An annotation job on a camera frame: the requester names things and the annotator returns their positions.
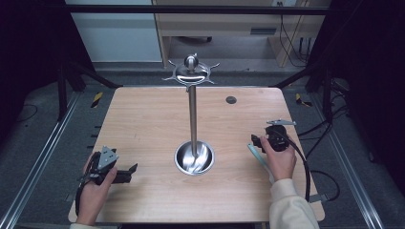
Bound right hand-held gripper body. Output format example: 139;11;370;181
264;118;297;153

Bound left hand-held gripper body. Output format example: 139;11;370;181
83;145;119;186

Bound light blue utensil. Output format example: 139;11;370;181
246;142;275;185

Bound steel utensil stand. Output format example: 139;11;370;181
161;52;222;177

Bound person's right hand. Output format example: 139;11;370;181
259;135;298;182

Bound person's left hand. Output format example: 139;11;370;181
75;152;118;227

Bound light wooden desk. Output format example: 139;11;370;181
152;0;332;69

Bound white cabinet panel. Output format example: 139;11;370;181
64;0;163;63

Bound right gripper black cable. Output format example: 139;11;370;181
279;129;312;203

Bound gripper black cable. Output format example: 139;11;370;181
279;129;312;203
74;152;96;218

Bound yellow-handled tool right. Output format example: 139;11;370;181
294;93;313;108

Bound yellow-handled tool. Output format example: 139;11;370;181
294;93;313;108
90;91;105;110

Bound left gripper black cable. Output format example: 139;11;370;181
74;152;96;218

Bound black floor cables bundle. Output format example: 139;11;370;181
297;77;352;160

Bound yellow-handled tool left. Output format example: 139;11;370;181
90;91;105;110

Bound aluminium floor rail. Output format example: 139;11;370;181
0;91;82;229
309;94;387;229

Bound black floor cable loop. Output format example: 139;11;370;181
309;169;341;203

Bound black metal frame stand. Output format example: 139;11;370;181
56;60;124;122
269;58;336;123

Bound thin black floor cable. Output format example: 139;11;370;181
14;103;39;124

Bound black hanging desk cables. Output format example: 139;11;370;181
277;1;311;69

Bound black horizontal frame bar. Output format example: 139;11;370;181
64;4;332;16

